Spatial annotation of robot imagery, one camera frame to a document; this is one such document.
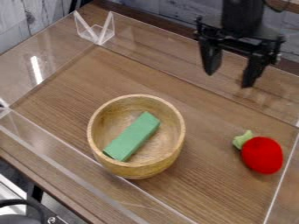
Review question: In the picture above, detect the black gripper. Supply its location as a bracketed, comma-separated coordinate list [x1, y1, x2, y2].
[193, 17, 285, 88]

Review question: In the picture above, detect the red plush strawberry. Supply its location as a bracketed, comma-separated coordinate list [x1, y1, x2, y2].
[232, 130, 284, 175]

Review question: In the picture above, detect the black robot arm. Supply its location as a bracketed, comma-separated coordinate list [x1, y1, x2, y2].
[193, 0, 285, 88]

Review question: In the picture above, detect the wooden bowl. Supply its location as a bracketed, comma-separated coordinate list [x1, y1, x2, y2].
[86, 94, 185, 179]

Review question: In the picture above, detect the green rectangular block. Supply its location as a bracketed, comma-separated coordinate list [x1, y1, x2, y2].
[102, 112, 160, 162]

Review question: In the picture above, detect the clear acrylic corner bracket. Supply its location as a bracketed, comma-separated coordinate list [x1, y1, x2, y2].
[73, 10, 114, 46]

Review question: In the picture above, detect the clear acrylic tray wall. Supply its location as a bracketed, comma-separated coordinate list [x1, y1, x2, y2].
[0, 99, 196, 224]

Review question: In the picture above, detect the black table frame bracket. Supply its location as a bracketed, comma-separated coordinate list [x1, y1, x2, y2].
[26, 182, 88, 224]

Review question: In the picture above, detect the black cable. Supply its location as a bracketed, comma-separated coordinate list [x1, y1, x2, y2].
[0, 199, 45, 224]

